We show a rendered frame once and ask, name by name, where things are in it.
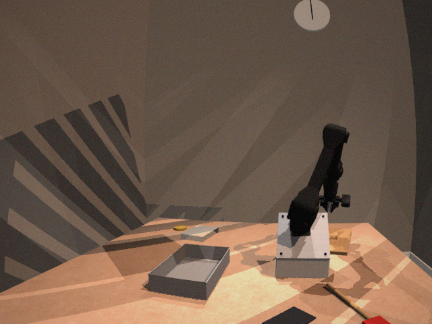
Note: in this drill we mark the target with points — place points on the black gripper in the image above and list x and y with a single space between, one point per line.
331 197

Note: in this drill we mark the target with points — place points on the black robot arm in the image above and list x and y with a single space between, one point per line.
304 208

